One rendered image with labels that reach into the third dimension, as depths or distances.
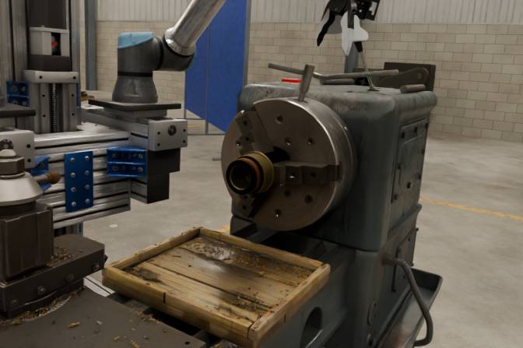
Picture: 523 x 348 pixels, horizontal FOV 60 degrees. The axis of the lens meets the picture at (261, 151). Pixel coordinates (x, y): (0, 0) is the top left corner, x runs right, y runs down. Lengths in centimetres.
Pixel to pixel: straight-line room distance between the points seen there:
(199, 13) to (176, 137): 40
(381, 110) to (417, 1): 1030
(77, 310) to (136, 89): 96
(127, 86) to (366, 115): 80
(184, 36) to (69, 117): 45
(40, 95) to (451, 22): 1025
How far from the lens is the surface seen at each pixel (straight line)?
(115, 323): 66
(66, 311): 70
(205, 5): 146
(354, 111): 113
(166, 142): 145
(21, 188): 66
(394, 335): 151
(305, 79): 104
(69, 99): 153
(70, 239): 80
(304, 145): 101
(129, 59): 155
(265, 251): 105
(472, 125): 1101
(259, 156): 96
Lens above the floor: 131
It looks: 11 degrees down
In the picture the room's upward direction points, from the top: 3 degrees clockwise
